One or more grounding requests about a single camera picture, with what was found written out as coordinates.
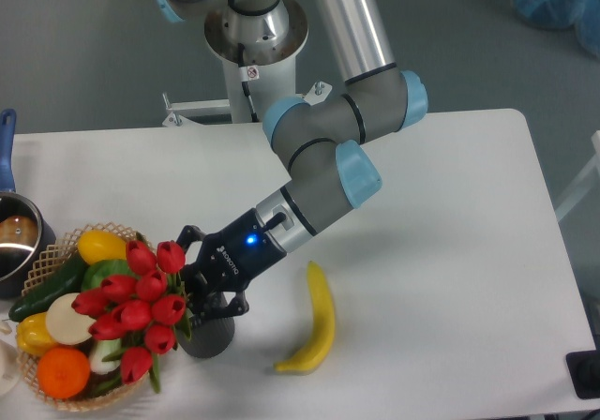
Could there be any white frame at right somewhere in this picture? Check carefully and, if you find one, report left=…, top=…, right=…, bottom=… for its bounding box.
left=554, top=130, right=599, bottom=222

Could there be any white round radish slice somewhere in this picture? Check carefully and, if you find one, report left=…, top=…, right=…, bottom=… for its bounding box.
left=45, top=292, right=95, bottom=346

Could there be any dark grey ribbed vase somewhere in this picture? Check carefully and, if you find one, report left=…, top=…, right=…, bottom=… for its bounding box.
left=176, top=316, right=235, bottom=359

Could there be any yellow bell pepper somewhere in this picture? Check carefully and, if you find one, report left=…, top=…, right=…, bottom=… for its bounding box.
left=16, top=312, right=58, bottom=357

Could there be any yellow squash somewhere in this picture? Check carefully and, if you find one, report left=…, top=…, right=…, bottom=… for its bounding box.
left=77, top=230, right=126, bottom=265

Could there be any green cucumber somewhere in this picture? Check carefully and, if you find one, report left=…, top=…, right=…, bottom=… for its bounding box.
left=8, top=251, right=88, bottom=323

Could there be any white garlic piece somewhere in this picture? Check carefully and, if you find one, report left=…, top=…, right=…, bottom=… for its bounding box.
left=0, top=320, right=12, bottom=336

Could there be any blue plastic bag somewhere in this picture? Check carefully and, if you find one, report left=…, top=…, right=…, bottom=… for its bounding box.
left=510, top=0, right=599, bottom=57

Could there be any green bok choy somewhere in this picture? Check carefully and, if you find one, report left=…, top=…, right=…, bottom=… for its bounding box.
left=81, top=259, right=139, bottom=376

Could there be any woven wicker basket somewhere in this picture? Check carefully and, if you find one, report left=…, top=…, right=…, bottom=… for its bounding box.
left=17, top=222, right=155, bottom=413

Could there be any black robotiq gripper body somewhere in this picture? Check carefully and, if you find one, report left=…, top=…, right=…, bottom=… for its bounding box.
left=185, top=208, right=287, bottom=296

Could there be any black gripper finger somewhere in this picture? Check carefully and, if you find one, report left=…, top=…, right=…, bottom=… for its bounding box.
left=175, top=225, right=206, bottom=254
left=187, top=291, right=249, bottom=330

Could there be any dark green bean pod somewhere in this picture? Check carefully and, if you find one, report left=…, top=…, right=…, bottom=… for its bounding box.
left=83, top=368, right=122, bottom=398

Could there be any red tulip bouquet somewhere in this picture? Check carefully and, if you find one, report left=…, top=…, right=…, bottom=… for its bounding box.
left=72, top=239, right=191, bottom=393

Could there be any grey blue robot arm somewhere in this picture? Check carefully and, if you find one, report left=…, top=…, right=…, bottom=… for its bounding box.
left=157, top=0, right=428, bottom=329

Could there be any blue handled saucepan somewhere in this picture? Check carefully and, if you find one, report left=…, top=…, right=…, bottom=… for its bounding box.
left=1, top=109, right=55, bottom=299

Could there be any black device at edge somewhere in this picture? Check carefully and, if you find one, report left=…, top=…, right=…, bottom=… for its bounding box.
left=565, top=350, right=599, bottom=399

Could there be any orange fruit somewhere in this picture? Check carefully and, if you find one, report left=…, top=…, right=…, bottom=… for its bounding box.
left=37, top=347, right=91, bottom=399

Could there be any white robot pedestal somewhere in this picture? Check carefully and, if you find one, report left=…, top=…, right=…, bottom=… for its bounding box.
left=162, top=0, right=332, bottom=127

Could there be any yellow banana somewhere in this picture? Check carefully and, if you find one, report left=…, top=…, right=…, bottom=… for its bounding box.
left=273, top=261, right=337, bottom=374

